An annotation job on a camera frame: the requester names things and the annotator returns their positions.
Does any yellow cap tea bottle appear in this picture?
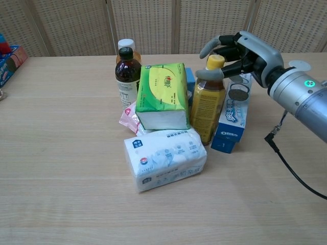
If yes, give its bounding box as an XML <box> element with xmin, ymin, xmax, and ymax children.
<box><xmin>189</xmin><ymin>55</ymin><xmax>227</xmax><ymax>143</ymax></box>

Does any blue white Oreo box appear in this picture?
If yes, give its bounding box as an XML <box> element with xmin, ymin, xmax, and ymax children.
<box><xmin>211</xmin><ymin>73</ymin><xmax>253</xmax><ymax>154</ymax></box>

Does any white round disc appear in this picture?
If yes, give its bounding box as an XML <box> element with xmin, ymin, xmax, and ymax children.
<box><xmin>289</xmin><ymin>60</ymin><xmax>312</xmax><ymax>74</ymax></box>

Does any red blue cookie box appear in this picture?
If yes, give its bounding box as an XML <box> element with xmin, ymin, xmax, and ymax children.
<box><xmin>0</xmin><ymin>44</ymin><xmax>29</xmax><ymax>89</ymax></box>

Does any red blue small item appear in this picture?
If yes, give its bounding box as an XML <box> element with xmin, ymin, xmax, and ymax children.
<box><xmin>0</xmin><ymin>33</ymin><xmax>12</xmax><ymax>54</ymax></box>

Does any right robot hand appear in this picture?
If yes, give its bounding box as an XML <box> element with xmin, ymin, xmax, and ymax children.
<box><xmin>199</xmin><ymin>30</ymin><xmax>285</xmax><ymax>89</ymax></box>

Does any pink wet wipes pack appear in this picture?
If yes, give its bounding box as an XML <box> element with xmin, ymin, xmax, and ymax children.
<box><xmin>119</xmin><ymin>101</ymin><xmax>148</xmax><ymax>136</ymax></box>

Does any beige folding screen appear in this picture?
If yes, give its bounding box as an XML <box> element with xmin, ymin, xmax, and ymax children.
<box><xmin>0</xmin><ymin>0</ymin><xmax>327</xmax><ymax>58</ymax></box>

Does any green tissue pack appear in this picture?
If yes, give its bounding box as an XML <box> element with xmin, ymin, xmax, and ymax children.
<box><xmin>134</xmin><ymin>63</ymin><xmax>191</xmax><ymax>131</ymax></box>

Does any small light blue box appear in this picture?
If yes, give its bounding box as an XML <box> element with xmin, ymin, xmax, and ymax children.
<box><xmin>185</xmin><ymin>67</ymin><xmax>196</xmax><ymax>99</ymax></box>

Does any white tissue pack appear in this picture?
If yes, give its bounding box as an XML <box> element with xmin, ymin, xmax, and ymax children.
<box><xmin>124</xmin><ymin>129</ymin><xmax>207</xmax><ymax>193</ymax></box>

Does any white cap bottle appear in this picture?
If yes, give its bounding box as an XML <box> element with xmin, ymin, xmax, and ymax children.
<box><xmin>116</xmin><ymin>38</ymin><xmax>142</xmax><ymax>64</ymax></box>

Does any dark tea bottle black cap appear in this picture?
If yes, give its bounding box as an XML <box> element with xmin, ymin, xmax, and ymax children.
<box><xmin>114</xmin><ymin>47</ymin><xmax>142</xmax><ymax>110</ymax></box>

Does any black cable with plug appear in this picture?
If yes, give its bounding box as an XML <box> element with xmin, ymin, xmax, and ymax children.
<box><xmin>264</xmin><ymin>111</ymin><xmax>327</xmax><ymax>200</ymax></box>

